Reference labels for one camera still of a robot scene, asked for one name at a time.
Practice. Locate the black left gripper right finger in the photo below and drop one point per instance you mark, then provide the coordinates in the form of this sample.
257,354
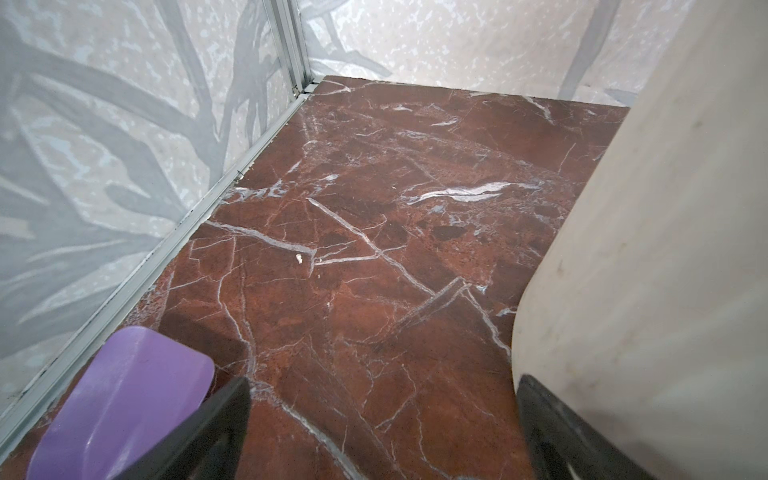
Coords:
561,444

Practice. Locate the white bin yellow bag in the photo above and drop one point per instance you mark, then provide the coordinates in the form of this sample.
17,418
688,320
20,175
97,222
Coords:
648,313

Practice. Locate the purple spatula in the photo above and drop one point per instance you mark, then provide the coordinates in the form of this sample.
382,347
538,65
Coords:
139,387

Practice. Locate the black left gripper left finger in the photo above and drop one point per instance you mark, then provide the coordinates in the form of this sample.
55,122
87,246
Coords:
207,445

